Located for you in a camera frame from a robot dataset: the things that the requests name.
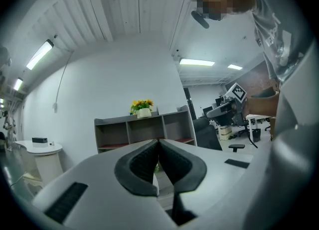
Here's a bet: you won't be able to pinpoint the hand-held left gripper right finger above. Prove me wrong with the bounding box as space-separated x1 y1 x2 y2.
159 138 254 227

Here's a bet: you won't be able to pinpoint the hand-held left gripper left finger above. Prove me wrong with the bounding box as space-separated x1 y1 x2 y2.
32 138 175 230

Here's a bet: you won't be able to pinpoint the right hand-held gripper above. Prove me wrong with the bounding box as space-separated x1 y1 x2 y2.
206 82 247 126

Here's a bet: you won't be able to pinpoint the person's right forearm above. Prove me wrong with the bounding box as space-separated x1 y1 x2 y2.
245 92 280 118

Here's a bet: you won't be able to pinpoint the white office desk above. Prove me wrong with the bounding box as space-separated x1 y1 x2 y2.
245 114 273 143

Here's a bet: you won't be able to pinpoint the grey wooden desk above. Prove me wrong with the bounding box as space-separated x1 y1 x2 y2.
94 104 198 154

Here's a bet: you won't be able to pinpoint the black mesh office chair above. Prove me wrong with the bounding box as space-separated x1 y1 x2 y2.
192 117 246 153

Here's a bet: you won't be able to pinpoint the black waste bin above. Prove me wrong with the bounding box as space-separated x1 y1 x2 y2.
250 128 261 142

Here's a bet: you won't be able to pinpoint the white round table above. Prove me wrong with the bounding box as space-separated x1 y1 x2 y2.
14 140 63 188

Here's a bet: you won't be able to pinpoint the yellow sunflowers in white pot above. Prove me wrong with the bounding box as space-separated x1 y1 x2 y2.
129 99 154 119

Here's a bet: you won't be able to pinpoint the person's grey t-shirt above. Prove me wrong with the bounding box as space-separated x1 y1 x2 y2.
251 0 315 83

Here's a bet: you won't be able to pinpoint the white mannequin figure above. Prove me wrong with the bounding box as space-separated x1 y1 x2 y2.
1 111 17 150

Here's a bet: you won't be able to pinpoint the short ceiling tube light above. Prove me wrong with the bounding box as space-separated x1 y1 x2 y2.
12 77 24 91

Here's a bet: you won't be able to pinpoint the long ceiling tube light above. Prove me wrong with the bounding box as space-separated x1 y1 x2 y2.
25 39 55 71

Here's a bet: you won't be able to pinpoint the black head camera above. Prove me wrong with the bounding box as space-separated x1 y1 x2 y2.
191 10 210 29

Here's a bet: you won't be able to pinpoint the white wall cable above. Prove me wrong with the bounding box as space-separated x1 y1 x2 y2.
55 50 75 104

